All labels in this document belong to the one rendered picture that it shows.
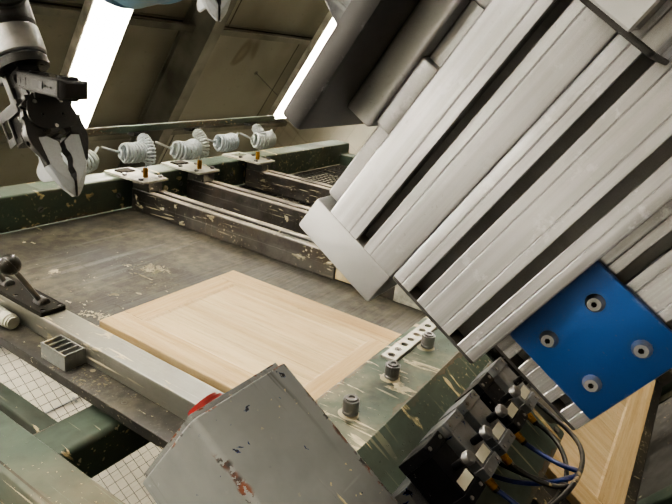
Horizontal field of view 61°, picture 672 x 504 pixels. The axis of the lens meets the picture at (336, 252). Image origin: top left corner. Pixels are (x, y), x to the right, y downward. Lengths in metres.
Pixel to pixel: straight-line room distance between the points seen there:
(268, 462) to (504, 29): 0.36
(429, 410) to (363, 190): 0.57
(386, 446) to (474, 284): 0.47
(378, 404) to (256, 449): 0.45
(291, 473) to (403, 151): 0.27
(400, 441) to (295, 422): 0.37
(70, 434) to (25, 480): 0.21
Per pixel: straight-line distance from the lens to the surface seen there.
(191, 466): 0.51
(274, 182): 2.21
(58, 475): 0.81
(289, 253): 1.52
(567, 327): 0.46
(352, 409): 0.87
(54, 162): 0.92
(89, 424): 1.02
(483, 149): 0.41
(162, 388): 0.96
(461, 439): 0.81
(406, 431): 0.90
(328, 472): 0.52
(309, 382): 1.01
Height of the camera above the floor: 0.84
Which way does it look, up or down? 14 degrees up
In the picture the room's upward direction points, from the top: 42 degrees counter-clockwise
